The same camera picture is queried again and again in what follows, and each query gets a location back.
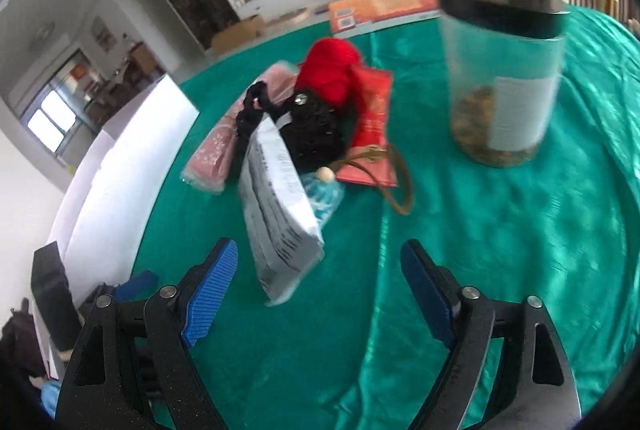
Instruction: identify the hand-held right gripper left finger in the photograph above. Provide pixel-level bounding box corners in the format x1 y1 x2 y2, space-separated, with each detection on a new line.
55 237 240 430

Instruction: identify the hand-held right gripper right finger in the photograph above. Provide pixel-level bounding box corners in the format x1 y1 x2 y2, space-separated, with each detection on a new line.
400 239 583 430

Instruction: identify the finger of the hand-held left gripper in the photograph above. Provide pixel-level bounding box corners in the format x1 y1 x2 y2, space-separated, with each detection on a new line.
82 270 159 311

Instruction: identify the white printed pouch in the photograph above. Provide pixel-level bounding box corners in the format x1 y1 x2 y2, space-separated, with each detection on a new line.
238 113 326 306

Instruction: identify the white cardboard box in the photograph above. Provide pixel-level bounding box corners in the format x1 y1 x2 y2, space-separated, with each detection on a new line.
47 73 201 378

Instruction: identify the green tablecloth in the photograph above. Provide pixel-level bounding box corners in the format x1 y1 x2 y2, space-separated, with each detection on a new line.
131 5 640 430

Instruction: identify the light blue packet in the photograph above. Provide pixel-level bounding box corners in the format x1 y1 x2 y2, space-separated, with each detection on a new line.
300 167 346 228

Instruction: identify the pink patterned packet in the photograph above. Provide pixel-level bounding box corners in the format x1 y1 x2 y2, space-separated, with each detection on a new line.
181 64 301 195

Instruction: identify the black knitted pouch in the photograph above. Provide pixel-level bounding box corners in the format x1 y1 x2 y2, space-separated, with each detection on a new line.
235 81 346 173

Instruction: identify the red foil packet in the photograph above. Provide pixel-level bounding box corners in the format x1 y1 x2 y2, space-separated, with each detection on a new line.
336 65 401 188

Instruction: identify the clear jar with black lid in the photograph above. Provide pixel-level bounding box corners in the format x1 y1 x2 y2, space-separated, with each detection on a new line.
437 0 572 168

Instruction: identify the red yarn ball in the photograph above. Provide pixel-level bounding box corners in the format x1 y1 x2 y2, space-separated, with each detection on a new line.
295 38 362 116

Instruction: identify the brown cardboard box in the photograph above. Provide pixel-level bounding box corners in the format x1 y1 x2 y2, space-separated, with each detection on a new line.
210 14 266 56

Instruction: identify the beige round floor pad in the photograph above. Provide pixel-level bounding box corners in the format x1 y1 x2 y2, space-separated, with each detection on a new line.
262 8 313 30

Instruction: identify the orange flat box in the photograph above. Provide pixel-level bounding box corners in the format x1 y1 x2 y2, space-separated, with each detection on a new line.
328 0 443 34

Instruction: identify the brown leather cord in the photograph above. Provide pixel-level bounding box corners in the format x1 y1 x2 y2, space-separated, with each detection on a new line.
336 145 416 216

